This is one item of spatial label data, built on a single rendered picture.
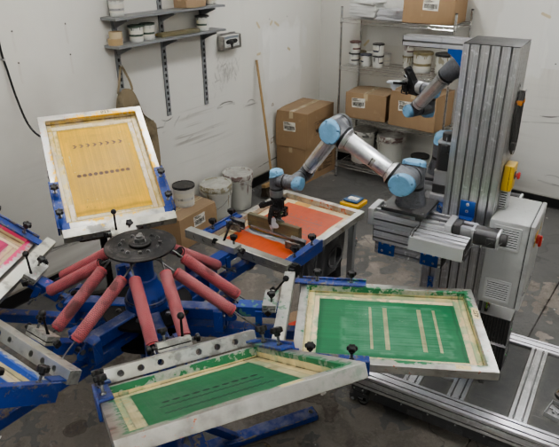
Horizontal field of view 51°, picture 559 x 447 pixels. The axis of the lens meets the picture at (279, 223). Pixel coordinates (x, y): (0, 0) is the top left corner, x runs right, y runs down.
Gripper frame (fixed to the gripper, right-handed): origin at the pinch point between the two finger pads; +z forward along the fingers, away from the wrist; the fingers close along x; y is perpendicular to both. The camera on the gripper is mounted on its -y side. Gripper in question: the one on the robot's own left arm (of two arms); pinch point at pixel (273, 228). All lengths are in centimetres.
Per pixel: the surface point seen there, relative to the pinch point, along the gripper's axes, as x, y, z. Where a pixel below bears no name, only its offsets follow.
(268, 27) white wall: 260, -200, -65
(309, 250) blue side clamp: -9.9, 30.1, 0.3
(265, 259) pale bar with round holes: -35.2, 21.2, -3.2
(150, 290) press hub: -95, 6, -11
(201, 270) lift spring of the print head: -77, 19, -16
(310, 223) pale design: 24.8, 8.3, 4.9
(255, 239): -9.7, -5.4, 4.8
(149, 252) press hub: -96, 9, -31
